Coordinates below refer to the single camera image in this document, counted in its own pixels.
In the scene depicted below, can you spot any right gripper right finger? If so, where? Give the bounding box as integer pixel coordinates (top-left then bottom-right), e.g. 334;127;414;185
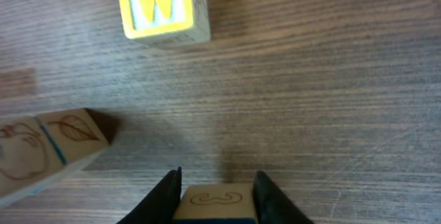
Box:
253;171;314;224

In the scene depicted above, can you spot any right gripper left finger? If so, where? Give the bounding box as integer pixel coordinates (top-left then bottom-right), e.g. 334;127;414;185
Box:
117;167;182;224

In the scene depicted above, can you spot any blue letter P block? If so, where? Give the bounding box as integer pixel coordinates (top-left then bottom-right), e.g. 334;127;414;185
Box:
173;183;258;224

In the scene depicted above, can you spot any red letter A block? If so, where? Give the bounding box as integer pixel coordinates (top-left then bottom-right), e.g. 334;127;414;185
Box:
32;108;121;165

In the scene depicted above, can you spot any red letter I block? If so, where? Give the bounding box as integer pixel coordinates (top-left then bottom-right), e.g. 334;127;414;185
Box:
1;116;71;207

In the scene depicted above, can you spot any yellow block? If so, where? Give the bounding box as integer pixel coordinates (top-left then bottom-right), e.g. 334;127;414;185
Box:
119;0;211;48

